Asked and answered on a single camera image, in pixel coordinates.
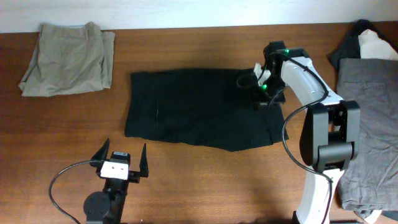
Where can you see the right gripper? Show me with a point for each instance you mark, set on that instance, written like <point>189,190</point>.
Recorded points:
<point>270,98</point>

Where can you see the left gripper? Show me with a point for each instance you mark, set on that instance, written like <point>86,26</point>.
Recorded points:
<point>134,175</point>

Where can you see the black shorts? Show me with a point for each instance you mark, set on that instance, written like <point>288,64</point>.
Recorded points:
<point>200,107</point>

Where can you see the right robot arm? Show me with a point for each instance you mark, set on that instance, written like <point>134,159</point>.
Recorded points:
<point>330,133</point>

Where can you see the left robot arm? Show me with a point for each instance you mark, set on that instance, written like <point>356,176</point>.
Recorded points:
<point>106,206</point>

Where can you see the dark garment under pile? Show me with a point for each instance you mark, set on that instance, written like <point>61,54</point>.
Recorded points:
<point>349,46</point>

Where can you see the white garment in pile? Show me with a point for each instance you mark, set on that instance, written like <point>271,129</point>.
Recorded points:
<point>372,46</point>

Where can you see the folded beige shorts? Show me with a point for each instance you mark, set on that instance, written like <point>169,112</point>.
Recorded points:
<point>69,60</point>

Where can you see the grey shorts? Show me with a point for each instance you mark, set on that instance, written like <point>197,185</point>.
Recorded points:
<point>370,182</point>

